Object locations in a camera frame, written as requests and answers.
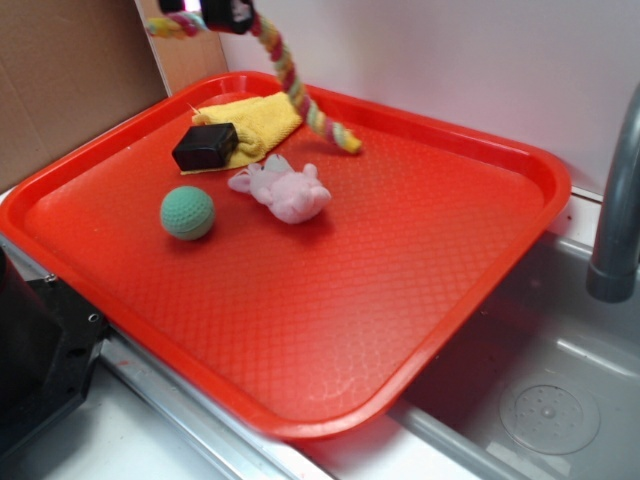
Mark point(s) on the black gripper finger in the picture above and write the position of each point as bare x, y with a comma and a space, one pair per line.
228, 16
171, 6

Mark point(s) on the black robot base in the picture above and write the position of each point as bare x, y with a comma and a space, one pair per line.
51, 337

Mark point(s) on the light wooden board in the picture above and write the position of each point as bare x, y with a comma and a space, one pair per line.
182, 63

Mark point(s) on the yellow cloth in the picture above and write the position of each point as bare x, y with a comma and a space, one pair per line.
261, 123

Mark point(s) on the brown cardboard panel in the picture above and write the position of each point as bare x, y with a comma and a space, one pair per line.
70, 71

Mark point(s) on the black rectangular block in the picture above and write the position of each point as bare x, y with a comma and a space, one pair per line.
206, 147

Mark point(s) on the pink plush toy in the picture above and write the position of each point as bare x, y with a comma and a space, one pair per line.
291, 196

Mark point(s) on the green dimpled ball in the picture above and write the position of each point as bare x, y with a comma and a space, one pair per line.
187, 213

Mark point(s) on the red plastic tray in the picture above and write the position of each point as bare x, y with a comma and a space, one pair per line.
302, 331

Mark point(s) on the grey faucet spout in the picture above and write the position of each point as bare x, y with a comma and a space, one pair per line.
613, 266

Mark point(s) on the grey plastic sink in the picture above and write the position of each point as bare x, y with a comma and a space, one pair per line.
542, 382

